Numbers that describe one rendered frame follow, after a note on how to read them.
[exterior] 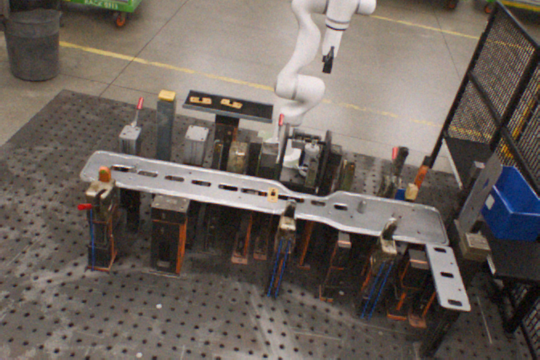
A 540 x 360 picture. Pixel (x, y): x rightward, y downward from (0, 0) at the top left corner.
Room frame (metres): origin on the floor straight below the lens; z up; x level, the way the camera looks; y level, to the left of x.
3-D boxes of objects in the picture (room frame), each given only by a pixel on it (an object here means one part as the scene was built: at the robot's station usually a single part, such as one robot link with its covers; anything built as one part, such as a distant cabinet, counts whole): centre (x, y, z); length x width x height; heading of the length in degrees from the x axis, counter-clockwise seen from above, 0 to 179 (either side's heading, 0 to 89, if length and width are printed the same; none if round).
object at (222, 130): (1.86, 0.20, 0.92); 0.10 x 0.08 x 0.45; 92
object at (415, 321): (1.36, -0.67, 0.84); 0.11 x 0.06 x 0.29; 2
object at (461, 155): (1.77, -0.93, 1.02); 0.90 x 0.22 x 0.03; 2
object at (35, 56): (3.83, 2.09, 0.36); 0.54 x 0.50 x 0.73; 178
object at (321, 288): (1.38, -0.32, 0.84); 0.11 x 0.08 x 0.29; 2
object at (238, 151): (1.69, 0.13, 0.89); 0.13 x 0.11 x 0.38; 2
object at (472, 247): (1.44, -0.79, 0.88); 0.08 x 0.08 x 0.36; 2
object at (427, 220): (1.53, -0.02, 1.00); 1.38 x 0.22 x 0.02; 92
